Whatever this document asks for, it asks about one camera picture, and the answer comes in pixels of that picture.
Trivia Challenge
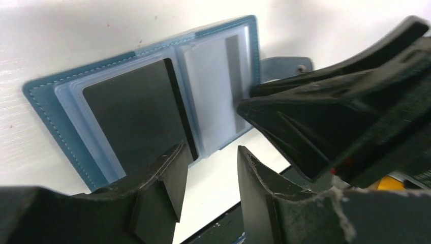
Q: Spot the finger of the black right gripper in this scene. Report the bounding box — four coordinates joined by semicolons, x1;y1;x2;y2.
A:
237;16;430;184

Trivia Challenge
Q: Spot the white card behind sleeve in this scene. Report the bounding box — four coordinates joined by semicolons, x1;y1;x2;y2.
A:
184;33;251;155

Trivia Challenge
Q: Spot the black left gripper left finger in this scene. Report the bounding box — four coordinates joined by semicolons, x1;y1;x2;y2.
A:
1;144;189;243

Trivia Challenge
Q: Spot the yellow three-compartment plastic tray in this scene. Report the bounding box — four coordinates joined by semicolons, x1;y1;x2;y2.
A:
368;176;406;191

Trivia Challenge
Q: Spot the blue leather card holder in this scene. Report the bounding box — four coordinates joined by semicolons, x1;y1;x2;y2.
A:
23;15;313;191

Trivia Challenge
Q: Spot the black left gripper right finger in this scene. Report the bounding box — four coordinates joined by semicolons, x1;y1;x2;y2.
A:
237;146;430;243

